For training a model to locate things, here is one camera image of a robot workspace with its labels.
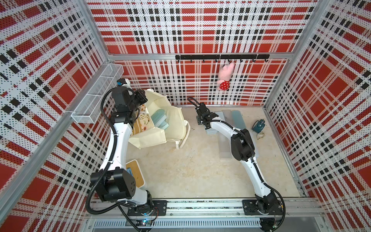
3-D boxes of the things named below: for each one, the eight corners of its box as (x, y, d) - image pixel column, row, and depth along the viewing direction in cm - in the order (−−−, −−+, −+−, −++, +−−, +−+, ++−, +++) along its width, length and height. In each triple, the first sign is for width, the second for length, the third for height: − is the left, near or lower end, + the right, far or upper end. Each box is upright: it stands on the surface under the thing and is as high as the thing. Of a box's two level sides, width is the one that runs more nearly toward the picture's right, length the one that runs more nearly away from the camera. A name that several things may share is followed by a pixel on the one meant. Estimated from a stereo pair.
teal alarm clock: (250, 129, 108) (254, 122, 101) (255, 124, 111) (258, 116, 104) (258, 134, 105) (263, 127, 98) (262, 128, 108) (267, 121, 101)
